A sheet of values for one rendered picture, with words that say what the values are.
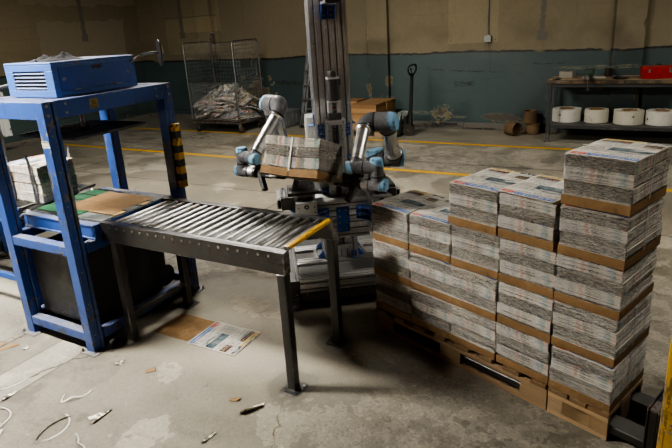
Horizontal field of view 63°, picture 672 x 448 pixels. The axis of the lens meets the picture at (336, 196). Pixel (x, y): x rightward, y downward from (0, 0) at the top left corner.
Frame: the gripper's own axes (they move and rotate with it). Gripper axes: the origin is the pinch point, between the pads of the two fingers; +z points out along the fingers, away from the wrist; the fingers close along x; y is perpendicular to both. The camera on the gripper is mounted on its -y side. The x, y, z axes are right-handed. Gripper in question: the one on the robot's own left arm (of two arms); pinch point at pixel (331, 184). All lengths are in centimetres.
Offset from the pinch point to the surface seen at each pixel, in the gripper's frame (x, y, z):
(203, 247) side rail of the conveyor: 55, -43, 43
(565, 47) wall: -611, 271, -48
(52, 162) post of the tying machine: 89, -7, 128
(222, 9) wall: -584, 363, 615
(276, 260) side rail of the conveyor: 55, -43, -4
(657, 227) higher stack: 8, -6, -167
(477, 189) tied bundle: 17, 3, -90
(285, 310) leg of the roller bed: 46, -68, -7
